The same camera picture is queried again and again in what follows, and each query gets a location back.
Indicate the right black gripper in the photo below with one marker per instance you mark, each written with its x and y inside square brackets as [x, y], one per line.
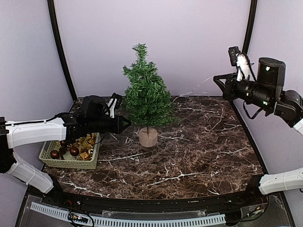
[228, 91]

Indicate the gold gift box ornament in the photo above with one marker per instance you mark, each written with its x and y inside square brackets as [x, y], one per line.
[84, 156]

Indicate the small green christmas tree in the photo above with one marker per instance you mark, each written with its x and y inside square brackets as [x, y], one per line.
[147, 99]

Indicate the white slotted cable duct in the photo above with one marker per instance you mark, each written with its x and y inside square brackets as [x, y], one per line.
[91, 220]

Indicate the black frame post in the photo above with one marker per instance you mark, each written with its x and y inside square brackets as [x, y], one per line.
[250, 25]
[60, 50]

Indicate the black front rail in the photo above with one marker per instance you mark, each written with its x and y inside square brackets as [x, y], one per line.
[228, 203]

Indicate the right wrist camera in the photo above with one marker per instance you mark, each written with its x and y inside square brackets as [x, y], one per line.
[233, 53]

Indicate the green perforated plastic basket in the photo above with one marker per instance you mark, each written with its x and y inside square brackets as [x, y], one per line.
[89, 144]

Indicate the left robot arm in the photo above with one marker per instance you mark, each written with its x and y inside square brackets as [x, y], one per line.
[15, 134]

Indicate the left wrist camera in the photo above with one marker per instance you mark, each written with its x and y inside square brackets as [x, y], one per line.
[113, 104]

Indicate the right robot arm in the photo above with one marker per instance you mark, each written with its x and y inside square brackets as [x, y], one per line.
[290, 110]

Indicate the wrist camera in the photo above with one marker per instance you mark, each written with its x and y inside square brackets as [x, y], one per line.
[233, 53]
[113, 104]

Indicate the right black frame post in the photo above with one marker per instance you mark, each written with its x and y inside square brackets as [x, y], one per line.
[250, 25]

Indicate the brown ball ornament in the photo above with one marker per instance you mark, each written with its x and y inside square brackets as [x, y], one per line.
[55, 154]
[74, 151]
[63, 143]

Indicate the brown pine cone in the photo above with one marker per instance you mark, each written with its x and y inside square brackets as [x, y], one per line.
[62, 150]

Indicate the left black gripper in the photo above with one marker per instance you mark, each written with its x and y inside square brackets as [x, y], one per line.
[118, 128]

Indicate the round wooden tree base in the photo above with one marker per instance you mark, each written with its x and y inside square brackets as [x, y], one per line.
[148, 137]

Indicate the left black frame post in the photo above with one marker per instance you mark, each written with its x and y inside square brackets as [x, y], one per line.
[60, 50]

